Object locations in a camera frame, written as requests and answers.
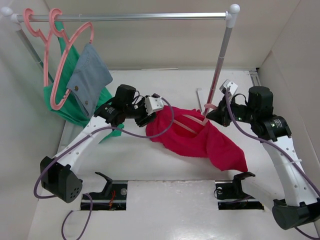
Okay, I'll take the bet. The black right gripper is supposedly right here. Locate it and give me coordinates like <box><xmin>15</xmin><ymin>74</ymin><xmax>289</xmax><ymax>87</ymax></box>
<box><xmin>206</xmin><ymin>94</ymin><xmax>258</xmax><ymax>127</ymax></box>

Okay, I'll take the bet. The red t shirt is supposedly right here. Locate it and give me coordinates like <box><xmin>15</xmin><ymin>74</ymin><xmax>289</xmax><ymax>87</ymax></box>
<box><xmin>151</xmin><ymin>107</ymin><xmax>248</xmax><ymax>172</ymax></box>

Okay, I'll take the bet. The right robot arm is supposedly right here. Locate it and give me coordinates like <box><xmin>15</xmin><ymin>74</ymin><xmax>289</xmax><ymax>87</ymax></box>
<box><xmin>206</xmin><ymin>83</ymin><xmax>320</xmax><ymax>230</ymax></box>

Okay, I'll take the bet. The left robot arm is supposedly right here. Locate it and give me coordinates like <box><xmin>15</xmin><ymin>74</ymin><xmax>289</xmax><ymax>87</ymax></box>
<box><xmin>39</xmin><ymin>84</ymin><xmax>164</xmax><ymax>203</ymax></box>

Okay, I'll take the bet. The green t shirt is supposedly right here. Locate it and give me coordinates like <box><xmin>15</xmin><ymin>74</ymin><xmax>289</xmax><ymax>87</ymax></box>
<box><xmin>43</xmin><ymin>21</ymin><xmax>122</xmax><ymax>141</ymax></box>

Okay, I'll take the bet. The pink hanger with clothes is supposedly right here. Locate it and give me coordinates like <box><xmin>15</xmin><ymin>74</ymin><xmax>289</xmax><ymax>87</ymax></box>
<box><xmin>49</xmin><ymin>8</ymin><xmax>94</xmax><ymax>111</ymax></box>

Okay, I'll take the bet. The blue denim garment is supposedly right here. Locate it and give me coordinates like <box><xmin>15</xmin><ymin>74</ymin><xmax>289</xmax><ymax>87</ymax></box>
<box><xmin>67</xmin><ymin>43</ymin><xmax>113</xmax><ymax>118</ymax></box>

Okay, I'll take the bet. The metal clothes rack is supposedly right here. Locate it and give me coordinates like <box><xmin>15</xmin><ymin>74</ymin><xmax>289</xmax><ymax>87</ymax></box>
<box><xmin>0</xmin><ymin>4</ymin><xmax>240</xmax><ymax>103</ymax></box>

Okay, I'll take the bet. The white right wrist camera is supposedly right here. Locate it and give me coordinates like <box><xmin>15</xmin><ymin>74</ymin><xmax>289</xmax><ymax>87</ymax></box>
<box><xmin>219</xmin><ymin>79</ymin><xmax>239</xmax><ymax>97</ymax></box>

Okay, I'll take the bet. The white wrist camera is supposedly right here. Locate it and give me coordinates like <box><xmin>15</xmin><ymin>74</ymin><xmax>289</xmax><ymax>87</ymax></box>
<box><xmin>144</xmin><ymin>96</ymin><xmax>164</xmax><ymax>116</ymax></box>
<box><xmin>219</xmin><ymin>79</ymin><xmax>239</xmax><ymax>97</ymax></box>

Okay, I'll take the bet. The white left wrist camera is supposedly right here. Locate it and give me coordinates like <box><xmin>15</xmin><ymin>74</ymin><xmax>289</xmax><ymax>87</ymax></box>
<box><xmin>144</xmin><ymin>96</ymin><xmax>164</xmax><ymax>116</ymax></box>

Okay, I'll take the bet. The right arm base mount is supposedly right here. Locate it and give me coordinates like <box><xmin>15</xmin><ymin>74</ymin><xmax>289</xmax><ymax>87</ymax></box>
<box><xmin>213</xmin><ymin>172</ymin><xmax>265</xmax><ymax>211</ymax></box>

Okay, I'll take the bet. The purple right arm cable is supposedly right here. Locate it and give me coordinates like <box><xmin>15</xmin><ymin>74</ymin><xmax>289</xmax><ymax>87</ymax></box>
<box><xmin>223</xmin><ymin>88</ymin><xmax>320</xmax><ymax>240</ymax></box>

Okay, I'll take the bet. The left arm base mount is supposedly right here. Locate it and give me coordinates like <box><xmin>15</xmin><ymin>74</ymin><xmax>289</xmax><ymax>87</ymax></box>
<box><xmin>80</xmin><ymin>171</ymin><xmax>128</xmax><ymax>211</ymax></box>

